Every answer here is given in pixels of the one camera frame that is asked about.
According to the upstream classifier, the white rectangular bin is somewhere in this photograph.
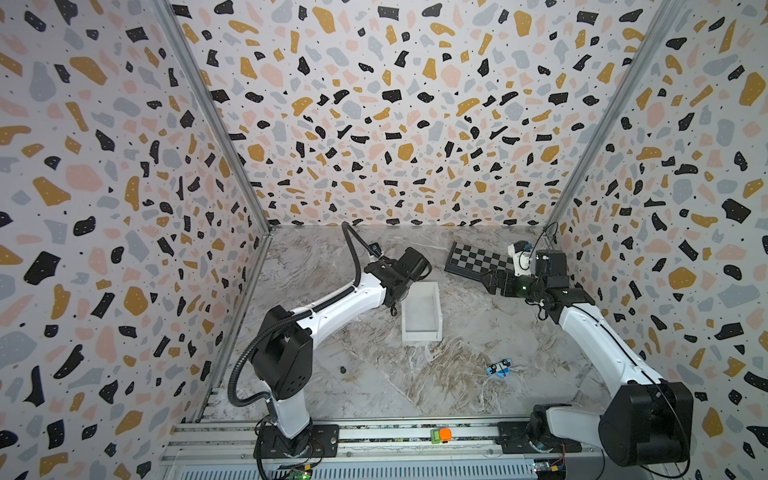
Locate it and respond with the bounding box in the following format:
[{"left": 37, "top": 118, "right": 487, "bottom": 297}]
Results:
[{"left": 401, "top": 282, "right": 443, "bottom": 344}]

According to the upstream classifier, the left black corrugated cable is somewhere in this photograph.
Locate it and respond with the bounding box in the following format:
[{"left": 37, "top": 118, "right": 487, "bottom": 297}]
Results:
[{"left": 226, "top": 221, "right": 385, "bottom": 408}]

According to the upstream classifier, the orange green block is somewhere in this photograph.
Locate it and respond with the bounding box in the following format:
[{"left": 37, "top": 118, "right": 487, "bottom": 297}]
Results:
[{"left": 430, "top": 428, "right": 453, "bottom": 445}]

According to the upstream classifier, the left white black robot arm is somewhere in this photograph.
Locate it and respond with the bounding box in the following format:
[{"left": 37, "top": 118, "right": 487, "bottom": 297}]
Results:
[{"left": 227, "top": 247, "right": 432, "bottom": 443}]

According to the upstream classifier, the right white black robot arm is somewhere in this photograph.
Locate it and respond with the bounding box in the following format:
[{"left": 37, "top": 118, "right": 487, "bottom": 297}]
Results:
[{"left": 467, "top": 250, "right": 693, "bottom": 470}]

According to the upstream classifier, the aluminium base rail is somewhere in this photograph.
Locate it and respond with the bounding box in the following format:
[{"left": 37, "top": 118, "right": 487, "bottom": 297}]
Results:
[{"left": 156, "top": 417, "right": 610, "bottom": 479}]

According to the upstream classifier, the small blue toy car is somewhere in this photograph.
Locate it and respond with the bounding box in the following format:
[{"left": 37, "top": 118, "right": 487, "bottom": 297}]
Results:
[{"left": 486, "top": 359, "right": 511, "bottom": 378}]

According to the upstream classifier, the black grey chessboard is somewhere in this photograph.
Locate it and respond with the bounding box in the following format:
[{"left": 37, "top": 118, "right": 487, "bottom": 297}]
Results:
[{"left": 444, "top": 242, "right": 514, "bottom": 281}]

